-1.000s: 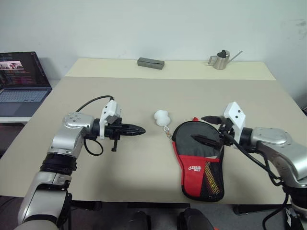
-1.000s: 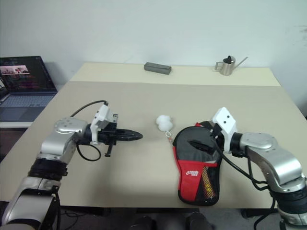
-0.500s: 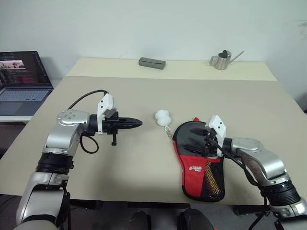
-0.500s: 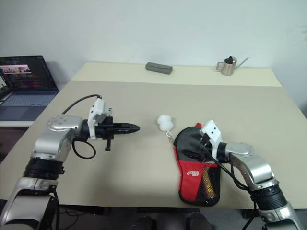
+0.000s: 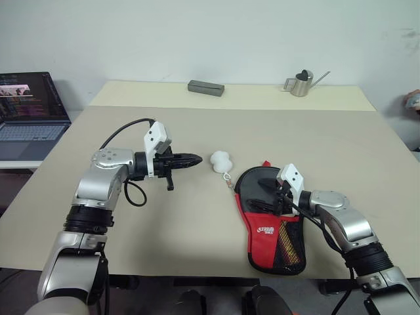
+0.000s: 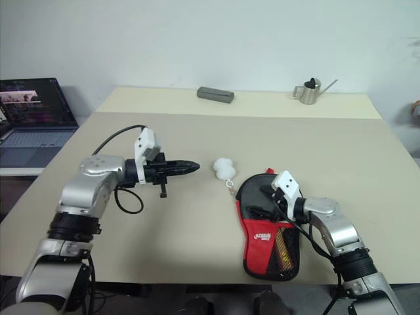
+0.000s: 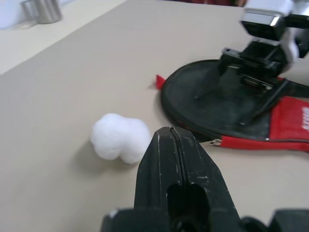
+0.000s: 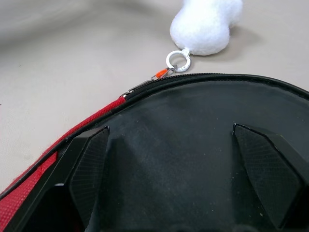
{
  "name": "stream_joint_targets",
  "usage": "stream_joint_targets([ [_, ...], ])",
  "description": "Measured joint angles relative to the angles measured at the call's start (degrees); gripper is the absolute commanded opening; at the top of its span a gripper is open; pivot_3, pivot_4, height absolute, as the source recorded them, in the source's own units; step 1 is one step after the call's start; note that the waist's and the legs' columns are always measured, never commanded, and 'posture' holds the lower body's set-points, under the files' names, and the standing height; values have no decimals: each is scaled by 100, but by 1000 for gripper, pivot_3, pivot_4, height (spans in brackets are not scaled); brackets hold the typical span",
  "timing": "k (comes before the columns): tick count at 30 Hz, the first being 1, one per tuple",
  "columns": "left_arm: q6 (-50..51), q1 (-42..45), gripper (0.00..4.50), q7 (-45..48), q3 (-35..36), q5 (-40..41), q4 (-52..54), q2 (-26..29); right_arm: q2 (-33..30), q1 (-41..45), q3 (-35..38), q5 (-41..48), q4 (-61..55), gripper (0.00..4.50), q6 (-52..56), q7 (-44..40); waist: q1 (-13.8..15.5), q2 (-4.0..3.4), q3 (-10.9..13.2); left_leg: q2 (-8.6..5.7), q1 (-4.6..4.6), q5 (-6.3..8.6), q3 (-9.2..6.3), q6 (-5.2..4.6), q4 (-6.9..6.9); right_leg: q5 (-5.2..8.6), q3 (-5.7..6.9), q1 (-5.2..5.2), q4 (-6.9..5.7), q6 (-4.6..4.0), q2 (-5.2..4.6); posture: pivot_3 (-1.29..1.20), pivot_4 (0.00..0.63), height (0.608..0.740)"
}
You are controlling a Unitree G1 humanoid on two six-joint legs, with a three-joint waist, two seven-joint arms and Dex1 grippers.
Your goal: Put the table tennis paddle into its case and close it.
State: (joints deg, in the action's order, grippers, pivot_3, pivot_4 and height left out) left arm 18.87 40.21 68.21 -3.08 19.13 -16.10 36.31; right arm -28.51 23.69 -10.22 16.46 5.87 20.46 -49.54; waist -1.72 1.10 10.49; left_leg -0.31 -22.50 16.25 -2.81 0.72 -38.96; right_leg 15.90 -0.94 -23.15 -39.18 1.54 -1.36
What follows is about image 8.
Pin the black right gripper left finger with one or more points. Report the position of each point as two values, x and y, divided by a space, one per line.
82 169

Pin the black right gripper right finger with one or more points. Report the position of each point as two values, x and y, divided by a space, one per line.
268 169

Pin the black and red paddle case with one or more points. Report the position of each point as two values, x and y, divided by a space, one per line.
181 108

